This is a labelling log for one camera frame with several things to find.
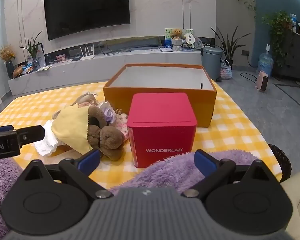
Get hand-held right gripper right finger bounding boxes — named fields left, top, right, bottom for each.
left=181, top=149, right=282, bottom=199

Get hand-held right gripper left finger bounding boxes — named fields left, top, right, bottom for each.
left=16, top=149, right=113, bottom=200

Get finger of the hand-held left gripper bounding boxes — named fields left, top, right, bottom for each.
left=14, top=125, right=46, bottom=147

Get orange cardboard box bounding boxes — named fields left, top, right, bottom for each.
left=103, top=64, right=217, bottom=128

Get white crumpled cloth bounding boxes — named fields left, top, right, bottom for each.
left=34, top=119, right=65, bottom=157

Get brown plush bear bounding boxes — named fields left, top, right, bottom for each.
left=86, top=106, right=125, bottom=162

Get yellow checked tablecloth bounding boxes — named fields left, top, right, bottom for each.
left=0, top=81, right=283, bottom=195

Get pale yellow cloth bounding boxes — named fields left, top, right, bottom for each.
left=51, top=106, right=93, bottom=155

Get pink crocheted toy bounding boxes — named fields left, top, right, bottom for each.
left=112, top=112, right=129, bottom=142

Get purple fluffy blanket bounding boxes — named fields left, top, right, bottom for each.
left=0, top=149, right=259, bottom=234

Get red cube box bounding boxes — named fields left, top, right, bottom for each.
left=127, top=92, right=198, bottom=168

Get pile of snack bags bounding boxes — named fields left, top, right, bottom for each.
left=12, top=64, right=38, bottom=78

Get yellow flowers in dark vase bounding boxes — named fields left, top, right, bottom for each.
left=0, top=45, right=16, bottom=79

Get dark round stool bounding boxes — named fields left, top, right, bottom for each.
left=266, top=144, right=292, bottom=183

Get grey marble television console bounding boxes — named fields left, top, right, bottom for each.
left=8, top=46, right=203, bottom=96

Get potted grass plant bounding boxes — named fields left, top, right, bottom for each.
left=20, top=30, right=43, bottom=70

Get pastel woven basket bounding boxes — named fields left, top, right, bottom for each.
left=220, top=59, right=233, bottom=79

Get white router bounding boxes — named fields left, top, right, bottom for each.
left=79, top=44, right=95, bottom=61

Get grey trash bin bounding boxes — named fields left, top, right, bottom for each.
left=202, top=46, right=223, bottom=82

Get pink space heater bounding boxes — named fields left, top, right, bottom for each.
left=255, top=71, right=269, bottom=92

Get blue water jug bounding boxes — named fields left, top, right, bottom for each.
left=257, top=52, right=273, bottom=77

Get tall leafy floor plant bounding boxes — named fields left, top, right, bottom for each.
left=210, top=26, right=250, bottom=67

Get white round hand fan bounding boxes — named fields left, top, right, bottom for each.
left=184, top=32, right=195, bottom=48

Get small brown teddy bear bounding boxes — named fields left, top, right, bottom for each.
left=170, top=29, right=186, bottom=40

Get dark sideboard cabinet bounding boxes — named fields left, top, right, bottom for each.
left=272, top=27, right=300, bottom=88

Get bushy green plant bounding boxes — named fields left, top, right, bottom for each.
left=262, top=11, right=293, bottom=67

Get black picture frame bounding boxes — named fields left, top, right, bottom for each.
left=27, top=42, right=46, bottom=67

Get black floor cable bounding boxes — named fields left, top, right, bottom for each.
left=240, top=72, right=259, bottom=83

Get black wall television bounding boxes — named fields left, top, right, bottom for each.
left=44, top=0, right=131, bottom=41

